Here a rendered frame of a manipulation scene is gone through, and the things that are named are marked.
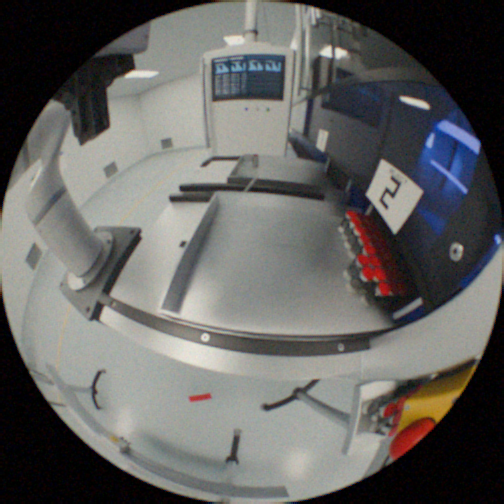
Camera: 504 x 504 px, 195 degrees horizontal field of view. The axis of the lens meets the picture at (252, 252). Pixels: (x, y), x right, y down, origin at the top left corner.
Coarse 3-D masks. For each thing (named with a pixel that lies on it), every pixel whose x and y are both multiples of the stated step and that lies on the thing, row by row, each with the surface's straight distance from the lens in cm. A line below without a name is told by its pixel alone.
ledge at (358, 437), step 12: (360, 384) 25; (372, 384) 26; (384, 384) 28; (396, 384) 30; (360, 396) 25; (372, 396) 26; (360, 408) 26; (360, 420) 27; (372, 420) 29; (348, 432) 28; (360, 432) 28; (348, 444) 29; (360, 444) 30; (372, 444) 33
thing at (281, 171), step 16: (240, 160) 57; (272, 160) 64; (288, 160) 64; (304, 160) 65; (240, 176) 49; (272, 176) 50; (288, 176) 52; (304, 176) 55; (320, 176) 60; (320, 192) 42; (336, 192) 44
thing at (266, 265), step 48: (240, 192) 32; (192, 240) 23; (240, 240) 25; (288, 240) 26; (336, 240) 31; (192, 288) 22; (240, 288) 20; (288, 288) 21; (336, 288) 24; (288, 336) 17; (336, 336) 20
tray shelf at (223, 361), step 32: (192, 192) 44; (160, 224) 35; (192, 224) 31; (160, 256) 28; (128, 288) 28; (160, 288) 24; (128, 320) 26; (160, 352) 22; (192, 352) 20; (224, 352) 19
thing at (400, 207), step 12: (384, 168) 23; (384, 180) 23; (408, 180) 20; (372, 192) 24; (408, 192) 20; (420, 192) 19; (396, 204) 20; (408, 204) 19; (384, 216) 22; (396, 216) 20; (396, 228) 20
